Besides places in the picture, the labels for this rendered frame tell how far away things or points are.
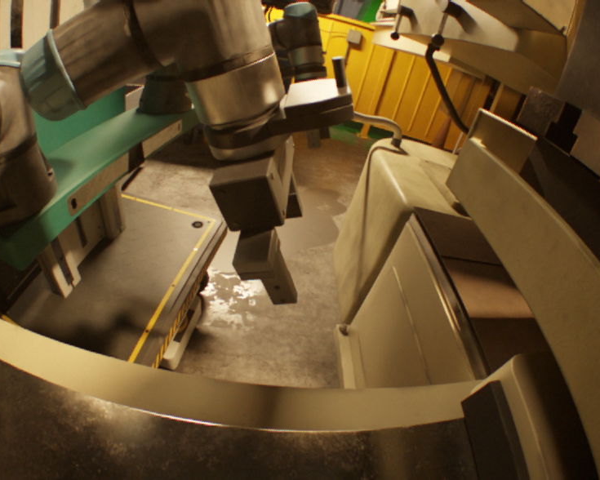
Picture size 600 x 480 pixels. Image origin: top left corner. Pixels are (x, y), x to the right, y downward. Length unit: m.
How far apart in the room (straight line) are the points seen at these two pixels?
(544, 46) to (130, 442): 0.73
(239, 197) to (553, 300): 0.24
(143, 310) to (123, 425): 0.59
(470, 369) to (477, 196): 0.37
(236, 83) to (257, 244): 0.12
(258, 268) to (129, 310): 0.62
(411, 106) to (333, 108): 3.36
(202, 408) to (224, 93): 0.25
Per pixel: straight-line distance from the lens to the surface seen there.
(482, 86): 1.77
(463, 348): 0.62
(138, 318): 0.80
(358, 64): 3.32
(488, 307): 0.67
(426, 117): 3.69
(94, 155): 0.61
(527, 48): 0.59
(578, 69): 0.33
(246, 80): 0.22
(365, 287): 1.07
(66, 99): 0.25
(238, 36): 0.21
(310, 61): 0.67
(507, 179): 0.29
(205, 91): 0.22
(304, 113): 0.22
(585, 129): 0.29
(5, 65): 0.44
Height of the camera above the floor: 0.96
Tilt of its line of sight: 38 degrees down
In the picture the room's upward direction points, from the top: 16 degrees clockwise
